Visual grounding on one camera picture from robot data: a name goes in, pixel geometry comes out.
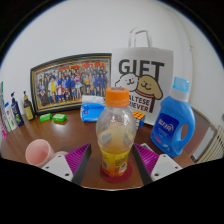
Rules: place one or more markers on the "white printed paper gift bag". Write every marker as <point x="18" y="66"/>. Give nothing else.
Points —
<point x="143" y="66"/>

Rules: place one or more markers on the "blue and white tall tube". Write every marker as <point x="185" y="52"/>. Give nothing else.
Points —
<point x="2" y="96"/>

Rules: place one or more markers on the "pink mug with yellow print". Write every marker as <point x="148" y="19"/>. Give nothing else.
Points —
<point x="38" y="151"/>

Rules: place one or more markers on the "framed group photo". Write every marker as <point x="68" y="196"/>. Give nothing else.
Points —
<point x="70" y="83"/>

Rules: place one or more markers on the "blue tissue pack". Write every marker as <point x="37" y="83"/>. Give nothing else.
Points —
<point x="91" y="111"/>

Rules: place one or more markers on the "blue detergent jug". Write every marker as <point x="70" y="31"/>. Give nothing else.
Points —
<point x="168" y="126"/>

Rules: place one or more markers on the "dark blue pump bottle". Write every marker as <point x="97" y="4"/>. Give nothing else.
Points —
<point x="16" y="113"/>

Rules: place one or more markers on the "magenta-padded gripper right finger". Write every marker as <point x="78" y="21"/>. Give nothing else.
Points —
<point x="149" y="160"/>

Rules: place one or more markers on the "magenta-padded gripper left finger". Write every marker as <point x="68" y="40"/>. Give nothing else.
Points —
<point x="75" y="160"/>

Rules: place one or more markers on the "pink and white tall tube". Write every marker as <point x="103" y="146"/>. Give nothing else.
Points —
<point x="3" y="128"/>

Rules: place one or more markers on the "orange-capped juice bottle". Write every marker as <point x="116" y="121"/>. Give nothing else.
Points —
<point x="116" y="133"/>

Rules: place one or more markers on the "white radiator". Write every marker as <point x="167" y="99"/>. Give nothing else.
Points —
<point x="215" y="146"/>

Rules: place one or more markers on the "small dark yellow-labelled bottle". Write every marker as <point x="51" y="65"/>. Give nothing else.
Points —
<point x="29" y="110"/>

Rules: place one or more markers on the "white shampoo bottle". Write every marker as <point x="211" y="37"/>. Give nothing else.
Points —
<point x="10" y="118"/>

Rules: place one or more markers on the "flat round red coaster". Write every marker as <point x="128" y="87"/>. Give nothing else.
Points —
<point x="128" y="173"/>

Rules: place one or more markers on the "dark wooden side table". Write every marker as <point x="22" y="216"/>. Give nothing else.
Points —
<point x="203" y="133"/>

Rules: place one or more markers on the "small green box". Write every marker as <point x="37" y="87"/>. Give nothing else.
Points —
<point x="59" y="117"/>
<point x="45" y="117"/>

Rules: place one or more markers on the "white remote control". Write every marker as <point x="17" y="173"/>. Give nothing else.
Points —
<point x="146" y="145"/>

